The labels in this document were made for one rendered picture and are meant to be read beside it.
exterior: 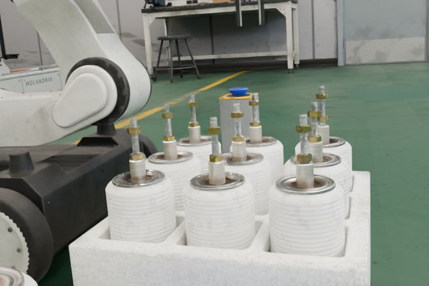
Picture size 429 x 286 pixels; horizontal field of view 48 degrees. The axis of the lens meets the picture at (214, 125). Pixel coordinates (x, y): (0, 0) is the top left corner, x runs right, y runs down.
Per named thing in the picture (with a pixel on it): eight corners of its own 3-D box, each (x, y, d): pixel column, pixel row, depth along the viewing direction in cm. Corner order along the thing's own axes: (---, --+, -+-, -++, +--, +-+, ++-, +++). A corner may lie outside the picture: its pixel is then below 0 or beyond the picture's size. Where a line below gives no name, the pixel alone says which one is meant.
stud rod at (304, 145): (307, 171, 62) (305, 113, 61) (309, 173, 61) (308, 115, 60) (299, 172, 62) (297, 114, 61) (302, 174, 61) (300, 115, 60)
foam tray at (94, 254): (82, 362, 69) (67, 244, 66) (182, 246, 106) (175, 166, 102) (369, 412, 57) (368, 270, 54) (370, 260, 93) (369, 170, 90)
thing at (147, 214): (110, 315, 68) (96, 192, 65) (125, 280, 78) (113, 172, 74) (179, 311, 68) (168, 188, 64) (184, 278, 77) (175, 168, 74)
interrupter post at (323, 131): (330, 142, 85) (329, 124, 84) (329, 145, 83) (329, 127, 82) (316, 142, 86) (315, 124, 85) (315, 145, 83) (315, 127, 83)
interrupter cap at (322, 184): (269, 195, 60) (269, 189, 60) (283, 177, 67) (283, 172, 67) (331, 199, 57) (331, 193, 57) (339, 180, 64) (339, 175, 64)
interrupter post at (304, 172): (293, 189, 61) (293, 165, 61) (297, 184, 64) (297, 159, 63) (313, 191, 61) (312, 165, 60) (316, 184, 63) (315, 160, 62)
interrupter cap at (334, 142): (345, 139, 87) (345, 135, 86) (345, 149, 79) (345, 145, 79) (302, 139, 89) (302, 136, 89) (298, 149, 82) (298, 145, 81)
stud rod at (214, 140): (220, 173, 65) (216, 117, 64) (212, 173, 65) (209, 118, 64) (220, 170, 66) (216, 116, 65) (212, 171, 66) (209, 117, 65)
